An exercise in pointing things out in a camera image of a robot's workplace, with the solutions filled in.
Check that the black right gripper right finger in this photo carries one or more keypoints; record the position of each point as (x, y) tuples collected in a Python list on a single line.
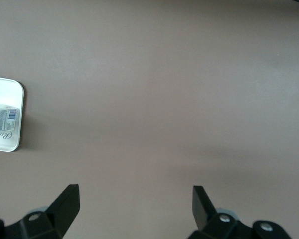
[(201, 211)]

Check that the cream tray with rabbit print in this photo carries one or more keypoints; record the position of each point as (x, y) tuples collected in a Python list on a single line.
[(5, 92)]

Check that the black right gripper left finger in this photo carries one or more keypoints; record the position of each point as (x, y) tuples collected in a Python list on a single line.
[(59, 214)]

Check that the blue milk carton green cap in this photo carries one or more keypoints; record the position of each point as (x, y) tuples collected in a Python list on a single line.
[(0, 122)]

